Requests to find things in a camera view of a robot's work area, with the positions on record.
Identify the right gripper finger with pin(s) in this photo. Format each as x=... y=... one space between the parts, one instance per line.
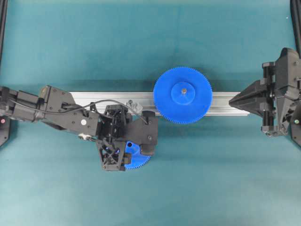
x=257 y=87
x=253 y=106

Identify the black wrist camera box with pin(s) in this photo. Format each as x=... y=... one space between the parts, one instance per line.
x=142 y=134

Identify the silver aluminium extrusion rail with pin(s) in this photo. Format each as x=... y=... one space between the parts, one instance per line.
x=219 y=107

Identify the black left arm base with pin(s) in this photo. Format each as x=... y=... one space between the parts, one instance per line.
x=5 y=128

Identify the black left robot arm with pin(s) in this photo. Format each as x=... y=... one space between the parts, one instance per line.
x=58 y=109

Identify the small blue gear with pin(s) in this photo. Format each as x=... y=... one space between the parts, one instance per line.
x=137 y=159

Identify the black left frame post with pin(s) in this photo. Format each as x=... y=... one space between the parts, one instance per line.
x=3 y=15

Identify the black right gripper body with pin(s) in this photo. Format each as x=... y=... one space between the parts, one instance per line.
x=276 y=117

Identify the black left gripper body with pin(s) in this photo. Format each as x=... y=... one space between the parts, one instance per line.
x=112 y=122

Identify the black frame post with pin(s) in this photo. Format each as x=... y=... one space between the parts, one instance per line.
x=295 y=8
x=3 y=15

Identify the large blue gear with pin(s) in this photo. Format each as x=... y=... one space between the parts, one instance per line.
x=182 y=108

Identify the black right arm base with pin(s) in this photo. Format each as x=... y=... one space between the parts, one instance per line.
x=295 y=129

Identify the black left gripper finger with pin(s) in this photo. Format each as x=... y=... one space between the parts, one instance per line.
x=111 y=155

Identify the black right frame post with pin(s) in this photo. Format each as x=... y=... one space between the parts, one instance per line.
x=295 y=8

